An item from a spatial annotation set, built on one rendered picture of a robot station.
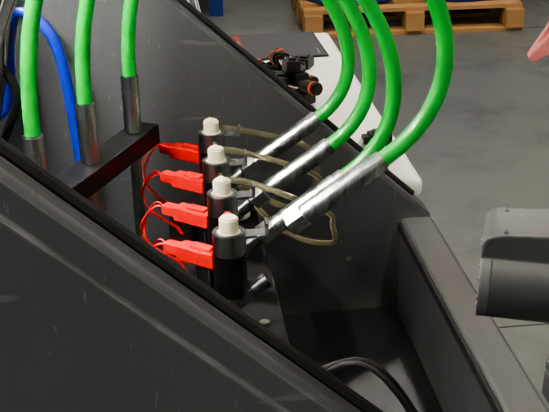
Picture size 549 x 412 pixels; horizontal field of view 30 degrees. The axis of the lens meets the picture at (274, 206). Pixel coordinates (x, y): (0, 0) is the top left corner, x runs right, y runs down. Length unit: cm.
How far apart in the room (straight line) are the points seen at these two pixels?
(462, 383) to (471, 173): 287
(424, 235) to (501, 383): 30
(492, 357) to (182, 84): 44
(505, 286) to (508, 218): 4
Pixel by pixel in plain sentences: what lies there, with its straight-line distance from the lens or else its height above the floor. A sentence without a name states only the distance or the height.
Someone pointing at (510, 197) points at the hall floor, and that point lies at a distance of 367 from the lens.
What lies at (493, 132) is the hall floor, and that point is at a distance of 427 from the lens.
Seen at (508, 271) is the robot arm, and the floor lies 116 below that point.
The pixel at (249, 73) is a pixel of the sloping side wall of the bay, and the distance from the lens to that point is 113.
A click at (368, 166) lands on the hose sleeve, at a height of 115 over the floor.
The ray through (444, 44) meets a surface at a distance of 81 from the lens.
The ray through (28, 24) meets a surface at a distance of 87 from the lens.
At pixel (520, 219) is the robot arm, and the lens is 67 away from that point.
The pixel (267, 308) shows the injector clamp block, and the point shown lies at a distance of 96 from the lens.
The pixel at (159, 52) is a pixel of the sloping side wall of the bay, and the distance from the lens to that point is 112.
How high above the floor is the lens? 146
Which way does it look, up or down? 24 degrees down
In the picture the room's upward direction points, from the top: 1 degrees counter-clockwise
